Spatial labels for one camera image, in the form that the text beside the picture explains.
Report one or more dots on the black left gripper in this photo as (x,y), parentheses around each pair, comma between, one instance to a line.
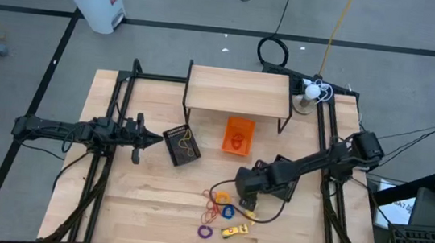
(138,137)

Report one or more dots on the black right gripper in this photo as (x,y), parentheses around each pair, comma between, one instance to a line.
(249,181)

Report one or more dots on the blue coil wristband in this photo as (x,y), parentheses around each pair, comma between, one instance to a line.
(224,211)

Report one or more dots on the yellow coil wristband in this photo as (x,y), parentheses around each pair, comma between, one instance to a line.
(224,193)

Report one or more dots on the purple coil wristband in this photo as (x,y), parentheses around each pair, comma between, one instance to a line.
(199,231)

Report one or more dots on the red coil wristband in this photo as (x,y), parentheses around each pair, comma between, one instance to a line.
(233,134)
(235,147)

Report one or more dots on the orange plastic basket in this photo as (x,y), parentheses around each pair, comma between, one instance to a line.
(241,124)

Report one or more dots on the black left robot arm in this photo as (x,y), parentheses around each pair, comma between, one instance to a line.
(54,128)

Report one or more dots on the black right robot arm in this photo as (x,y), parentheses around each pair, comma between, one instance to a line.
(318,160)

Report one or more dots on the white globe desk lamp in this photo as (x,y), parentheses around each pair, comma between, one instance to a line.
(312,92)

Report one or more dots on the wooden shelf riser black legs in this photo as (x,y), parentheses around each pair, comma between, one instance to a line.
(237,91)

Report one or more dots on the white printed sheet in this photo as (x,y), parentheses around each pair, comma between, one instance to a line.
(398,213)

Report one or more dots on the black aluminium rig frame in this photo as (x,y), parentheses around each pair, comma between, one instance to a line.
(157,77)

